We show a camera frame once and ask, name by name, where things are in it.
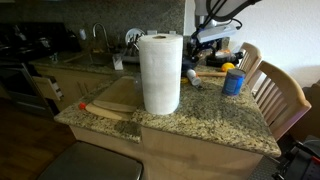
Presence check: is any white paper towel roll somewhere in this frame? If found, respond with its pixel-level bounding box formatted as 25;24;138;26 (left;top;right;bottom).
138;33;184;116

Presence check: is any steel lid trash can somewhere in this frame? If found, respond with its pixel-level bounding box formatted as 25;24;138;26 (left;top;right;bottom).
36;140;144;180

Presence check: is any blue tin can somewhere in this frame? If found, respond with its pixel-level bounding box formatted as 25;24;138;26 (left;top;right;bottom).
221;68;247;97

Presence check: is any wooden cutting board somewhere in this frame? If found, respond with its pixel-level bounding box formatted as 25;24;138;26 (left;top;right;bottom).
92;75;145;113
195;70;228;78

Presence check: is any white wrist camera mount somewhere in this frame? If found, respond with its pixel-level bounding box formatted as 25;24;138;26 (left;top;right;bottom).
196;23;239;44

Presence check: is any wooden spatula with red tip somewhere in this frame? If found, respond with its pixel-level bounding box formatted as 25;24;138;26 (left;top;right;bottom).
78;101;134;122

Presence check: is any black kitchen stove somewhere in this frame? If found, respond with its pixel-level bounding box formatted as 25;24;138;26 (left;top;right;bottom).
0;22;62;118

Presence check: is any cutlery holder with utensils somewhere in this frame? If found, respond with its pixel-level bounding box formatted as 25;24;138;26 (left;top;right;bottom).
112;53;125;71

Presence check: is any white plate in rack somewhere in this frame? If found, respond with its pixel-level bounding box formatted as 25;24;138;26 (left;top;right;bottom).
124;27;147;48

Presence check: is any open kitchen drawer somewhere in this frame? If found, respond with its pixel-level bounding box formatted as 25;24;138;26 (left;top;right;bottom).
32;74;65;103

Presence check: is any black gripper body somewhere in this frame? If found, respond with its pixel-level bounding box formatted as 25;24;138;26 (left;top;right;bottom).
185;35;224;66

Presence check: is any yellow rubber duck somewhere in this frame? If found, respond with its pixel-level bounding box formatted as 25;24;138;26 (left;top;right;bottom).
220;61;236;73

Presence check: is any white bottle with orange label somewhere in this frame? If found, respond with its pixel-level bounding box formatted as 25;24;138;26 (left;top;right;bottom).
185;68;202;88

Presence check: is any chrome kitchen faucet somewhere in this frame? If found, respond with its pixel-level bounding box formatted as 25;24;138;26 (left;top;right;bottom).
92;22;111;53

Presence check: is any light wooden slat chair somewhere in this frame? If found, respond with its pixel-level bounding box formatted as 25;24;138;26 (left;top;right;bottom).
238;41;264;85
252;60;313;142

